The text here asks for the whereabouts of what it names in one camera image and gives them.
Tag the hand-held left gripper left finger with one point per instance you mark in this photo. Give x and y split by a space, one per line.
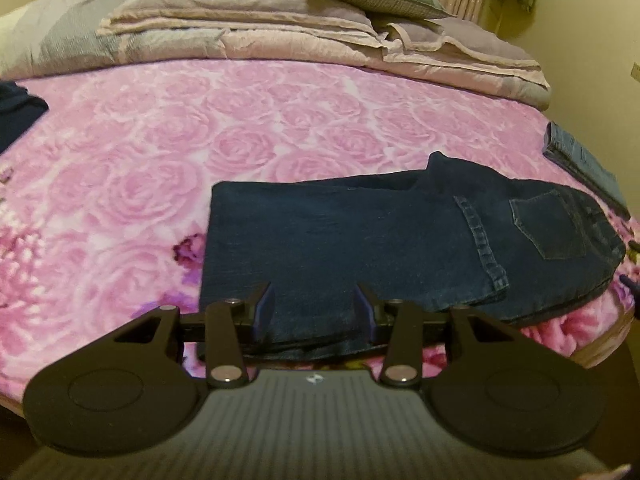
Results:
265 310

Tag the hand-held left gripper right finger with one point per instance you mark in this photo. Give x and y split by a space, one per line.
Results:
365 310

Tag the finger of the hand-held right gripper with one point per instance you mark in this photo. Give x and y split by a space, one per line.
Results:
636 300

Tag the dark blue jeans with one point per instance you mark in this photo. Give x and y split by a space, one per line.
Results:
350 230

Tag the faded blue jeans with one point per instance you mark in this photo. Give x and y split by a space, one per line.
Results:
580 160

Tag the pink floral blanket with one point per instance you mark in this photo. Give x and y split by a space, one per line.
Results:
200 120

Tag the grey folded quilt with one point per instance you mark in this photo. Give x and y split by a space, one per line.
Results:
465 40

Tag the pink folded blanket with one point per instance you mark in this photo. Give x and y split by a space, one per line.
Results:
225 5

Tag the navy garment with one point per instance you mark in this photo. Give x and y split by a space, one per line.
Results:
17 110

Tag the grey duvet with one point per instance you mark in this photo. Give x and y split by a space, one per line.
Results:
55 35

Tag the wall outlet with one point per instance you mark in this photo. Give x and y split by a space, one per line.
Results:
636 71

